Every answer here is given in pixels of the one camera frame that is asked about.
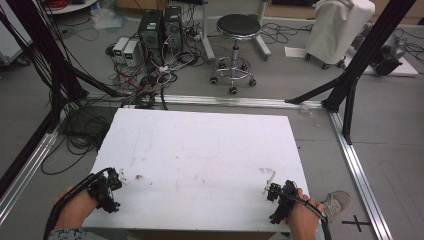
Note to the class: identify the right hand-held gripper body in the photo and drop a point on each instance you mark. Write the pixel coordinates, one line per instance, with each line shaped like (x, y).
(282, 200)

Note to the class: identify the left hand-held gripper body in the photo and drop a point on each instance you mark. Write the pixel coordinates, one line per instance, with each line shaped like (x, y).
(105, 191)

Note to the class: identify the person's right hand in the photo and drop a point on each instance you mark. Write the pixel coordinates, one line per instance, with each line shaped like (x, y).
(304, 218)

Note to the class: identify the person's left hand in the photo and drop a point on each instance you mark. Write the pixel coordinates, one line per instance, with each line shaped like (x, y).
(76, 209)

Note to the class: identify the person's grey shoe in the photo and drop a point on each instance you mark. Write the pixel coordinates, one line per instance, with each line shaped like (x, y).
(336, 204)

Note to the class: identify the white power supply box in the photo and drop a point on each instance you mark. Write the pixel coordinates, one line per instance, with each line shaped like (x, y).
(131, 53)
(120, 49)

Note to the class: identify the white paper sheet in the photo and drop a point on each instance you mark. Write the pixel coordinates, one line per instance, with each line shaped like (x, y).
(296, 52)

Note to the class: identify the black computer tower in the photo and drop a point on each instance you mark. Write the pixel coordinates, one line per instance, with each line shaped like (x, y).
(151, 35)
(173, 30)

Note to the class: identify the black round stool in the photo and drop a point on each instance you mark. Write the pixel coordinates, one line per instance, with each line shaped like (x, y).
(237, 40)

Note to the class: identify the clear plastic bag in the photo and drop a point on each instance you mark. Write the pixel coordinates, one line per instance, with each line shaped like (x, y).
(108, 18)

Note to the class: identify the white covered cart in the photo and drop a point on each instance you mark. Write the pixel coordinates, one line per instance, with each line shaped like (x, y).
(336, 30)

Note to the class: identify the black device on white board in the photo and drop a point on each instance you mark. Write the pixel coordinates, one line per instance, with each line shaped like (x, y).
(388, 60)

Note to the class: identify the white round table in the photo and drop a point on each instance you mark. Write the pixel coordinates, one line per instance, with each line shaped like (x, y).
(68, 6)

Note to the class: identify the aluminium floor rail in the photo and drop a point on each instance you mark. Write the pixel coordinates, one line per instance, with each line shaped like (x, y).
(361, 180)
(233, 101)
(26, 170)

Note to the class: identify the black metal frame post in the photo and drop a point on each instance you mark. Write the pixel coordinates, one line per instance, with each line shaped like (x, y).
(366, 53)
(50, 53)

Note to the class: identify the white desk leg frame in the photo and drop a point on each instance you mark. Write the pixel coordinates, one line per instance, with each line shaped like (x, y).
(233, 36)

